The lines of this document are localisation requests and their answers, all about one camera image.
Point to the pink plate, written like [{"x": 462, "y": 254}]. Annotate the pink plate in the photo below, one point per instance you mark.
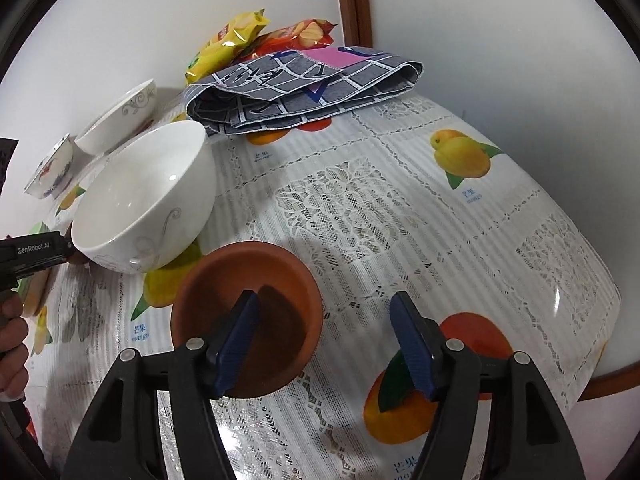
[{"x": 38, "y": 296}]

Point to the grey checked cloth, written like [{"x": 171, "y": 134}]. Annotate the grey checked cloth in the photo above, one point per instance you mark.
[{"x": 280, "y": 95}]

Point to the blue patterned white bowl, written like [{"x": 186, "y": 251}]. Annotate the blue patterned white bowl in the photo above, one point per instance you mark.
[{"x": 50, "y": 172}]

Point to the yellow snack bag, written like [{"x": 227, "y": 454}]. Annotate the yellow snack bag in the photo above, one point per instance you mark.
[{"x": 225, "y": 45}]

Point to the plain white bowl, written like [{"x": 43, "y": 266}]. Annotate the plain white bowl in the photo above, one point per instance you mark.
[{"x": 145, "y": 195}]

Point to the fruit print tablecloth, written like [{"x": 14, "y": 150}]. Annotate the fruit print tablecloth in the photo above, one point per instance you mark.
[{"x": 350, "y": 210}]

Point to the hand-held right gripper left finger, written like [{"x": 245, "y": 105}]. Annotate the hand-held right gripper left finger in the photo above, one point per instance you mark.
[{"x": 237, "y": 345}]

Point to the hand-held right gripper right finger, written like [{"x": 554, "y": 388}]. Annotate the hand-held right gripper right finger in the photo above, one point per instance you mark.
[{"x": 412, "y": 345}]

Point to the brown wooden door frame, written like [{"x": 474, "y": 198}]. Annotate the brown wooden door frame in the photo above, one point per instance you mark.
[{"x": 357, "y": 0}]

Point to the person's left hand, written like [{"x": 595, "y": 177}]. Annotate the person's left hand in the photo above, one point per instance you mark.
[{"x": 12, "y": 350}]

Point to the brown wooden baseboard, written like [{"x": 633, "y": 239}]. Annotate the brown wooden baseboard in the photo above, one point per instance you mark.
[{"x": 615, "y": 370}]

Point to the large white patterned bowl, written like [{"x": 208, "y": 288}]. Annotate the large white patterned bowl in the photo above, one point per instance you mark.
[{"x": 117, "y": 120}]

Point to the red snack bag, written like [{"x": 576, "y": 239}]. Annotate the red snack bag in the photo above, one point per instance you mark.
[{"x": 295, "y": 37}]

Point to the pink paper sheet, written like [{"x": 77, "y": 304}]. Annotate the pink paper sheet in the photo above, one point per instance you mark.
[{"x": 332, "y": 57}]

